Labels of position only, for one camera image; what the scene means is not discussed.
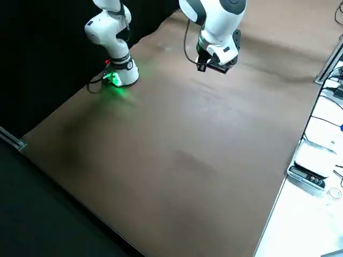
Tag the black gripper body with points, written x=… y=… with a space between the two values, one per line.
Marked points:
x=237 y=37

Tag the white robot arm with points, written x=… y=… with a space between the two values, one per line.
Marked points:
x=107 y=34

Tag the small black desk device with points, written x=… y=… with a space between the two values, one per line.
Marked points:
x=339 y=92

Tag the silver kitchen scale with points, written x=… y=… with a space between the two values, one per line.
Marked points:
x=313 y=160

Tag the small glass dish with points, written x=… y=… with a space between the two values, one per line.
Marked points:
x=335 y=193

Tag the aluminium frame post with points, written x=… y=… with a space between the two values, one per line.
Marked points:
x=329 y=61

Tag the aluminium frame profile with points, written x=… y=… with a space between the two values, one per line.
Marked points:
x=13 y=140

